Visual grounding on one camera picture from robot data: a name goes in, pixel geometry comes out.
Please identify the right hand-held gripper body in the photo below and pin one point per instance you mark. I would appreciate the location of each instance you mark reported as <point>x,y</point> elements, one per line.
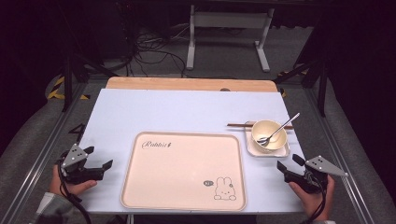
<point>317,166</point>

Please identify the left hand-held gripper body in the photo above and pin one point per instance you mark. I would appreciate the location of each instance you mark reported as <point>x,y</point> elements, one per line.
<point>74,158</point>

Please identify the cream bowl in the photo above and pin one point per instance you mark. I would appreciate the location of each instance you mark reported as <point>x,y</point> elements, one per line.
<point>274,143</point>

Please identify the white square plate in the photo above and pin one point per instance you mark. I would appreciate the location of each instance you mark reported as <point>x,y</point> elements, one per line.
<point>253,151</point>

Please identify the metal spoon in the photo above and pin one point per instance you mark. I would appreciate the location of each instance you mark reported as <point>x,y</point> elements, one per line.
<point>281,127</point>

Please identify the brown chopstick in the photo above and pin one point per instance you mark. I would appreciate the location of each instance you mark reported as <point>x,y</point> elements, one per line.
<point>238,124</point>

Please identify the beige tray with rabbit print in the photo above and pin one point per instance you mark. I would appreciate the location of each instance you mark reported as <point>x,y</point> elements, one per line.
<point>174,174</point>

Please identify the person's left hand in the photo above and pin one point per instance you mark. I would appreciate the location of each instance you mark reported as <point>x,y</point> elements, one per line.
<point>76,187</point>

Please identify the person's right hand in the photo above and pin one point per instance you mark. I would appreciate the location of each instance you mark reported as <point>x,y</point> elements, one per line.
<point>311,202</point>

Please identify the yellow black hazard tape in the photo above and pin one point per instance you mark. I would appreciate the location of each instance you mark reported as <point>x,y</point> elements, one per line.
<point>57,91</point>
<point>292,72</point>

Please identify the black tripod stand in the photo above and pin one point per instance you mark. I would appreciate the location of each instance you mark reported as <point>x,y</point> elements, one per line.
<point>322,87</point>
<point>67,81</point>

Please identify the white table board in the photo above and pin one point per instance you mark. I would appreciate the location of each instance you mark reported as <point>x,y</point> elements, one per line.
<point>155,109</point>

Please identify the aluminium floor rail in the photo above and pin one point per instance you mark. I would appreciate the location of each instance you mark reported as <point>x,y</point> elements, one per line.
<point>40,155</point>
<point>339,155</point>

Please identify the white metal stand frame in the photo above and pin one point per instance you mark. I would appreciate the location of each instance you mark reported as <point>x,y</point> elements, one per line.
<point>230,20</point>

